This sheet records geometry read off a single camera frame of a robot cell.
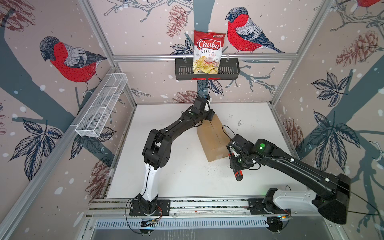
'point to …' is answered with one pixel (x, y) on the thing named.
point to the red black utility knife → (238, 175)
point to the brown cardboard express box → (213, 137)
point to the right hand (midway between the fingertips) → (230, 168)
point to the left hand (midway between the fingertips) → (213, 112)
